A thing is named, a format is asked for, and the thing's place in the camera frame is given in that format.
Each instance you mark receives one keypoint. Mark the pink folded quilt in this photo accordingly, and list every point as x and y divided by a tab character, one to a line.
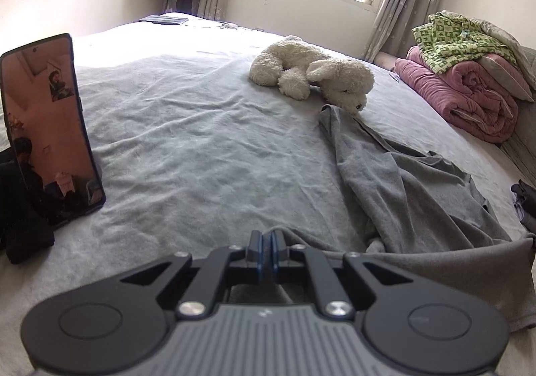
460	95

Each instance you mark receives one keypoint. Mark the grey pillow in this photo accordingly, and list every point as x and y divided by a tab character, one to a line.
506	74

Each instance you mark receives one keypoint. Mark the green patterned blanket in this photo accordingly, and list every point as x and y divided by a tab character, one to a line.
452	41

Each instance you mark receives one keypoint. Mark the pale pink pillow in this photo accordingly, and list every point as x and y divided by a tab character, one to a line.
385	60

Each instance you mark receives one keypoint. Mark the grey t-shirt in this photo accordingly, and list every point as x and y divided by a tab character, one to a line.
398	192

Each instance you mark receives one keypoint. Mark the smartphone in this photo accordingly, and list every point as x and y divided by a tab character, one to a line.
46	129

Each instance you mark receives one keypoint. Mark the grey quilted headboard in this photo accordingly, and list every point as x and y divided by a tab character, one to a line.
525	141

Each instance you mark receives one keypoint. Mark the grey folded garment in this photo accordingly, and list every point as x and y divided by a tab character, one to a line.
526	217

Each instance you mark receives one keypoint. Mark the white plush dog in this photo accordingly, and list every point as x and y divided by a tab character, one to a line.
293	62

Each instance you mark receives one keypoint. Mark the black cloth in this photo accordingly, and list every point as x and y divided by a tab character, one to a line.
21	233

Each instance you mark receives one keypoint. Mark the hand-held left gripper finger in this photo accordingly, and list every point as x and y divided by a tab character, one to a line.
264	263
274	263

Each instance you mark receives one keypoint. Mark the pale grey quilt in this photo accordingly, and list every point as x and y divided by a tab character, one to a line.
498	30

